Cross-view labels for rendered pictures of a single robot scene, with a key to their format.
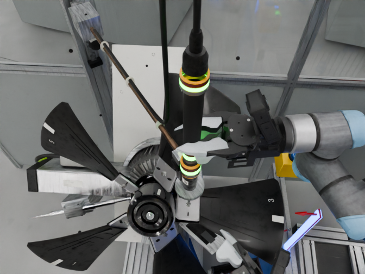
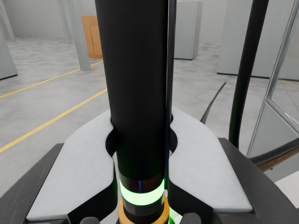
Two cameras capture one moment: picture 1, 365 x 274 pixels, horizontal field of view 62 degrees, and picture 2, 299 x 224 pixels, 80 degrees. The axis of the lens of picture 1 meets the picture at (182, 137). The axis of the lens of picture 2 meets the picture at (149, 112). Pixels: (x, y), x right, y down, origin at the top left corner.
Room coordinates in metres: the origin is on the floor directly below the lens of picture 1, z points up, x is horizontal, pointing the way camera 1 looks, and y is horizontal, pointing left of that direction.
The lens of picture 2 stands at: (0.34, -0.11, 1.56)
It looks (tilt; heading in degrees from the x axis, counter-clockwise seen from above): 28 degrees down; 95
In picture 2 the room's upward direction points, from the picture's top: 1 degrees counter-clockwise
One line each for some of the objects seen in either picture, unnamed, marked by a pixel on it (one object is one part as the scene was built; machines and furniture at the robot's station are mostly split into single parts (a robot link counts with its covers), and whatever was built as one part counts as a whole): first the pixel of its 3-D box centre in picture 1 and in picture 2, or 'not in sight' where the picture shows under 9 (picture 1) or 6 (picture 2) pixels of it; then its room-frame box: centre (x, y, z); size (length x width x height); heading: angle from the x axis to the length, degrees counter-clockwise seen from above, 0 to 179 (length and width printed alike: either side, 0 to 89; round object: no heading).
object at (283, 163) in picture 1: (290, 153); not in sight; (0.59, -0.40, 1.02); 0.16 x 0.10 x 0.11; 176
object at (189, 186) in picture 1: (192, 137); not in sight; (0.32, -0.02, 1.50); 0.04 x 0.04 x 0.46
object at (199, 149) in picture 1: (202, 154); (99, 174); (0.30, -0.04, 1.48); 0.09 x 0.03 x 0.06; 105
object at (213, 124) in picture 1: (198, 131); (187, 171); (0.35, -0.03, 1.48); 0.09 x 0.03 x 0.06; 88
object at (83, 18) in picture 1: (86, 20); not in sight; (0.86, 0.31, 1.39); 0.10 x 0.07 x 0.08; 31
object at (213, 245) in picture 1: (203, 222); not in sight; (0.35, -0.07, 0.98); 0.20 x 0.16 x 0.20; 176
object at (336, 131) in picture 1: (333, 131); not in sight; (0.35, -0.30, 1.48); 0.11 x 0.08 x 0.09; 96
